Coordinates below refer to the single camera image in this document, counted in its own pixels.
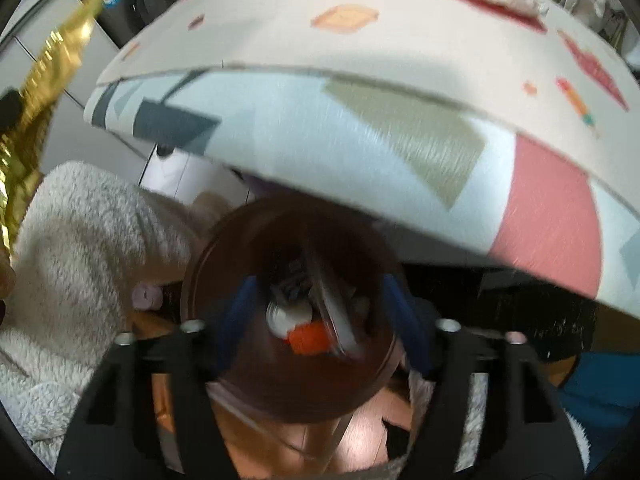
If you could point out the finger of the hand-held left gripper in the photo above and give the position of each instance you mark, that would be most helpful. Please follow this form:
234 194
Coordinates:
9 110

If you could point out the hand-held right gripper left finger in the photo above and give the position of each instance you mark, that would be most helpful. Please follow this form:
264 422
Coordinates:
235 325

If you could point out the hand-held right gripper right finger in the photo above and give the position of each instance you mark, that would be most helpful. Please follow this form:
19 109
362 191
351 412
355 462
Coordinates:
407 325

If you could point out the gold foil wrapper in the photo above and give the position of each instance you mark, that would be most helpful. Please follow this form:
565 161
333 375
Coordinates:
30 125

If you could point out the brown round trash bin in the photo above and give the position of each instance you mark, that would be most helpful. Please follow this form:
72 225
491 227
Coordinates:
235 245

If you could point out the small pink object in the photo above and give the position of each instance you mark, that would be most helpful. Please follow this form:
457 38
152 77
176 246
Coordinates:
147 296

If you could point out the person's white fleece clothing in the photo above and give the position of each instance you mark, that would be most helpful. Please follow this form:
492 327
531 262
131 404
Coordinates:
80 260

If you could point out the geometric print tablecloth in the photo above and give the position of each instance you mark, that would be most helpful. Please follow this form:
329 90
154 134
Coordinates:
350 160

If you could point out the teal blue object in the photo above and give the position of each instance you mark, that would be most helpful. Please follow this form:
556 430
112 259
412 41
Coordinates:
605 400

